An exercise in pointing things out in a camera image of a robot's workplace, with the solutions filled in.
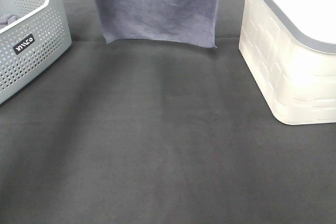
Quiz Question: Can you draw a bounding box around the grey-blue microfibre towel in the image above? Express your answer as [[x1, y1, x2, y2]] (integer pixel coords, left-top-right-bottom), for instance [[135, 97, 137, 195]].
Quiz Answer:
[[94, 0, 219, 48]]

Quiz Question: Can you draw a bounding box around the grey towel inside basket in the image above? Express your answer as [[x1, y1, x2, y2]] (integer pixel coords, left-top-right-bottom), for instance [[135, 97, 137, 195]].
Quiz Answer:
[[0, 14, 20, 29]]

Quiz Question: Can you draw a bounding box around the black table cloth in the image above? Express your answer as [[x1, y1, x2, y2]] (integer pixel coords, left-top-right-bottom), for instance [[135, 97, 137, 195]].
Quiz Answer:
[[1, 0, 335, 223]]

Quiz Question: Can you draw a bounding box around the white basket with grey rim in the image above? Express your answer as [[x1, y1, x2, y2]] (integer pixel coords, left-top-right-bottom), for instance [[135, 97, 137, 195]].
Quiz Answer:
[[239, 0, 335, 125]]

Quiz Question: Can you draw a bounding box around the grey perforated plastic basket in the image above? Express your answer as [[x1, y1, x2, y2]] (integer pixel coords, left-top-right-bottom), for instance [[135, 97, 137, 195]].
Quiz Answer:
[[1, 0, 71, 102]]

